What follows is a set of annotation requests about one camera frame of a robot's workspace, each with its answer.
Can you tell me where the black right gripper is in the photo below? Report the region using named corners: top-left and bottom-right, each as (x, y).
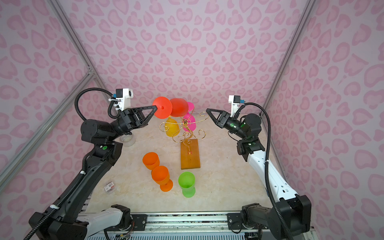
top-left (207, 110), bottom-right (249, 141)

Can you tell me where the pink wine glass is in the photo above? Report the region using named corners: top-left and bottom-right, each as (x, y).
top-left (183, 102), bottom-right (197, 132)

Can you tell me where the yellow wine glass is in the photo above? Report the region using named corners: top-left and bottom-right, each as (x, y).
top-left (165, 117), bottom-right (180, 138)

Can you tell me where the red wine glass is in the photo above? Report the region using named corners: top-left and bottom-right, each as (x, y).
top-left (153, 97), bottom-right (189, 119)

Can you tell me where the orange wine glass front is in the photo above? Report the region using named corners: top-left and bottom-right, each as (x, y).
top-left (143, 152), bottom-right (160, 171)

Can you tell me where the orange wine glass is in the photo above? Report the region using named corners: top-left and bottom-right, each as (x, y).
top-left (151, 166), bottom-right (173, 192)
top-left (143, 152), bottom-right (160, 171)

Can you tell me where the green wine glass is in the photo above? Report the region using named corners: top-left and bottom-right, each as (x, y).
top-left (178, 172), bottom-right (196, 198)

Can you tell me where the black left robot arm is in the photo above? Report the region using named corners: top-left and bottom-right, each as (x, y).
top-left (25, 106), bottom-right (157, 240)

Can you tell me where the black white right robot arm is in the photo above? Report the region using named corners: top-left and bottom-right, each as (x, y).
top-left (206, 109), bottom-right (312, 240)

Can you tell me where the orange wooden rack base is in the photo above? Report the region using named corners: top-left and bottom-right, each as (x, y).
top-left (181, 139), bottom-right (201, 170)

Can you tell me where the clear tape roll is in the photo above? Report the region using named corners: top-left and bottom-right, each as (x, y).
top-left (120, 133), bottom-right (136, 147)

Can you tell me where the small red white packet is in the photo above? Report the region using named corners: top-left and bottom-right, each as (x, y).
top-left (104, 182), bottom-right (116, 193)

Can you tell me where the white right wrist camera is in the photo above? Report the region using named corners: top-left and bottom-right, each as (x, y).
top-left (229, 95), bottom-right (245, 119)

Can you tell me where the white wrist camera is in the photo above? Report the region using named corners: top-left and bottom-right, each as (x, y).
top-left (229, 95), bottom-right (245, 119)
top-left (109, 88), bottom-right (134, 111)

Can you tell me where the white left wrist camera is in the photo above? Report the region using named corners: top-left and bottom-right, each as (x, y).
top-left (109, 88), bottom-right (134, 111)

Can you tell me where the gold wire glass rack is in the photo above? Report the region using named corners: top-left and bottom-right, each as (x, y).
top-left (159, 112), bottom-right (208, 155)

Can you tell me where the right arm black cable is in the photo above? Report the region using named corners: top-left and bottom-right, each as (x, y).
top-left (236, 102), bottom-right (296, 240)

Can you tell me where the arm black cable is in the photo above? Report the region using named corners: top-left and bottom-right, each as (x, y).
top-left (22, 87), bottom-right (121, 240)
top-left (236, 102), bottom-right (296, 240)

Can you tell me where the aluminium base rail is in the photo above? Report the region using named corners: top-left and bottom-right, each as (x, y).
top-left (64, 194), bottom-right (316, 240)

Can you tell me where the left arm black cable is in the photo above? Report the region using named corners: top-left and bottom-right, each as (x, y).
top-left (22, 87), bottom-right (121, 240)

